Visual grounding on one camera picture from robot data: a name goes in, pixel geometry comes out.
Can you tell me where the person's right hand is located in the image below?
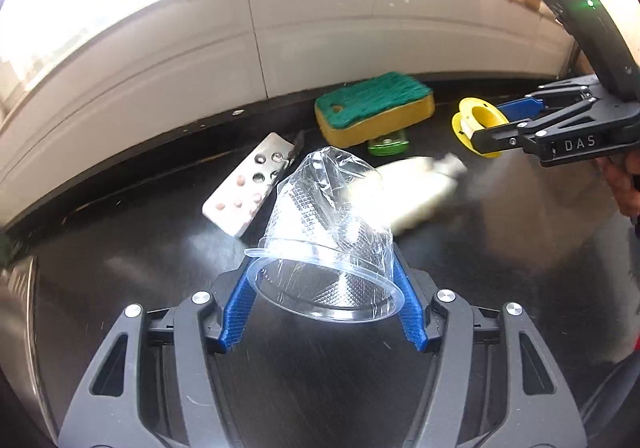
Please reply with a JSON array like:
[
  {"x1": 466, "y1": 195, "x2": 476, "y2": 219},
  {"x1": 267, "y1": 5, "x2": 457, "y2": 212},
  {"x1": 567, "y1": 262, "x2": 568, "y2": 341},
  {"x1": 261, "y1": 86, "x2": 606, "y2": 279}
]
[{"x1": 602, "y1": 150, "x2": 640, "y2": 219}]

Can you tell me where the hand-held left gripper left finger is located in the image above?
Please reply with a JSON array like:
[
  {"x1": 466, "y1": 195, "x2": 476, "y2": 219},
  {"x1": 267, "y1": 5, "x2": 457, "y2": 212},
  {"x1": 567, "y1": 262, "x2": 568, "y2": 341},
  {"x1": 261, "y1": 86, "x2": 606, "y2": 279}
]
[{"x1": 60, "y1": 262, "x2": 257, "y2": 448}]

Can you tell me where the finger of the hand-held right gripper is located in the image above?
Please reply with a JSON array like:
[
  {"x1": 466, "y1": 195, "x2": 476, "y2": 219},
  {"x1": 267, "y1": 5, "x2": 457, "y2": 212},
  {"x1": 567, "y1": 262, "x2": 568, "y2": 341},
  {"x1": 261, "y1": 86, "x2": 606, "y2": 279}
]
[
  {"x1": 497, "y1": 75, "x2": 609, "y2": 121},
  {"x1": 472, "y1": 102, "x2": 604, "y2": 157}
]

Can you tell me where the stainless steel sink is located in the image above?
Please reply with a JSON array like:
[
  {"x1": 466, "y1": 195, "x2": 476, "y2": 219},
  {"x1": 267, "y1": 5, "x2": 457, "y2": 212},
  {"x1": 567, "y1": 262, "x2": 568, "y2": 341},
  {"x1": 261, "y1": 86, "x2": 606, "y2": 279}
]
[{"x1": 0, "y1": 255, "x2": 57, "y2": 429}]

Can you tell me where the yellow and green sponge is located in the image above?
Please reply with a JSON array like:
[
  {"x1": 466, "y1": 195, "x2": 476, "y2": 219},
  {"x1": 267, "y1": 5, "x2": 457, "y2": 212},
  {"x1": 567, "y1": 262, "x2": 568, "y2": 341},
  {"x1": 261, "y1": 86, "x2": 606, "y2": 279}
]
[{"x1": 314, "y1": 72, "x2": 435, "y2": 147}]

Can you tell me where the yellow plastic spool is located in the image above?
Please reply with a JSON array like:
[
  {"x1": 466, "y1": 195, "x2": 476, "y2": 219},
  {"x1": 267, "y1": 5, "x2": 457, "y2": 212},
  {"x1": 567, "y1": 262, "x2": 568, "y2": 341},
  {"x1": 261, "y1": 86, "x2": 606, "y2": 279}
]
[{"x1": 451, "y1": 97, "x2": 511, "y2": 159}]

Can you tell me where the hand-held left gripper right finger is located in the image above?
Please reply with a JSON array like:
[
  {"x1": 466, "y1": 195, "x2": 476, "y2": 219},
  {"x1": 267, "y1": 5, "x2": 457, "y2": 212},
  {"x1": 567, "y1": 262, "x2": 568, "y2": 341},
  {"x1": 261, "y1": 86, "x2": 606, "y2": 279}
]
[{"x1": 391, "y1": 253, "x2": 588, "y2": 448}]

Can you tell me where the clear plastic cup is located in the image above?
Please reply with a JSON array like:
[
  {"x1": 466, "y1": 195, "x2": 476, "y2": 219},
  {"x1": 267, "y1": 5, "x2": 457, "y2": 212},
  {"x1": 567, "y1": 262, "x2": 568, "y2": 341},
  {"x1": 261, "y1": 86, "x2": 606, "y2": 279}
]
[{"x1": 244, "y1": 146, "x2": 406, "y2": 325}]

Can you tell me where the silver pill blister pack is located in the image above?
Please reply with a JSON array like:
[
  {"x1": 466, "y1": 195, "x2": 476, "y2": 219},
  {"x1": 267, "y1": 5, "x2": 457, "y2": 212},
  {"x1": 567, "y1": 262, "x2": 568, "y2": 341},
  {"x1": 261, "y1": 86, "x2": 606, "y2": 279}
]
[{"x1": 202, "y1": 132, "x2": 296, "y2": 237}]

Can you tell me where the white foam sponge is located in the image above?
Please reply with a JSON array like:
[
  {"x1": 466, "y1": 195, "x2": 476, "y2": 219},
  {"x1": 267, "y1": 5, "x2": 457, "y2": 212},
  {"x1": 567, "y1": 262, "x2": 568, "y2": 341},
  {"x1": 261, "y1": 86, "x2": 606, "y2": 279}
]
[{"x1": 350, "y1": 153, "x2": 468, "y2": 231}]

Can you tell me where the small green lighter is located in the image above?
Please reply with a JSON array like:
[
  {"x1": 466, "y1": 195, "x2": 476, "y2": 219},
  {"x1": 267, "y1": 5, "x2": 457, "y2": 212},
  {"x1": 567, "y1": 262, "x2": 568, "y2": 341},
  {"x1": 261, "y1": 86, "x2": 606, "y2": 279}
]
[{"x1": 366, "y1": 128, "x2": 412, "y2": 157}]

